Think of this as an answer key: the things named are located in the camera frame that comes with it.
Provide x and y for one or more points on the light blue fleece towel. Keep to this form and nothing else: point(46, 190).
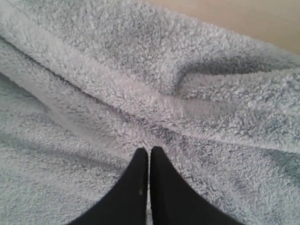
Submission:
point(83, 83)

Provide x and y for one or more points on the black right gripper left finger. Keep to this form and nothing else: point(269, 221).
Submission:
point(125, 203)

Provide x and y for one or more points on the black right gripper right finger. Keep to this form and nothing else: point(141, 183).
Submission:
point(174, 202)

